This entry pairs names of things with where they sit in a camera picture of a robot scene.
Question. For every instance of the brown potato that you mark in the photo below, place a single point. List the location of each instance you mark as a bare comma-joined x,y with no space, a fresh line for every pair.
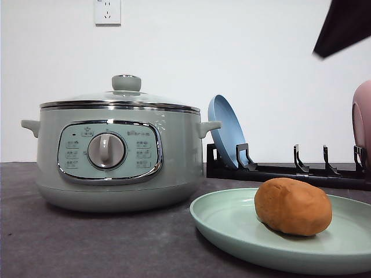
293,207

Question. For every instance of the blue plate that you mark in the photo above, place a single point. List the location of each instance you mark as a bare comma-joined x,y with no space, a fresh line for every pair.
231,132

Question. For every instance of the white wall socket left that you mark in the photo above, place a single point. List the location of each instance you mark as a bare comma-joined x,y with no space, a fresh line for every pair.
108,13

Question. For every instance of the green electric steamer pot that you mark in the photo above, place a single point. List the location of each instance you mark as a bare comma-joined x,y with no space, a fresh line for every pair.
120,160

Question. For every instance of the green plate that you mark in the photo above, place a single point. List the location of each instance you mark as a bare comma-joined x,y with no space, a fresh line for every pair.
345,248

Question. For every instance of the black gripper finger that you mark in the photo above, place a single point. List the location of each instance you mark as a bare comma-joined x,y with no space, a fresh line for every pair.
346,22

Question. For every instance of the pink plate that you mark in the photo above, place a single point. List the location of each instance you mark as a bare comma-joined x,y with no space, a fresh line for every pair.
361,121

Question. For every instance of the glass steamer lid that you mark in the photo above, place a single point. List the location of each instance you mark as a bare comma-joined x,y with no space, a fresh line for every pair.
126,91

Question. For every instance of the black dish rack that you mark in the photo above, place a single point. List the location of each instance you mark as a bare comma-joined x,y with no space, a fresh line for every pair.
332,176

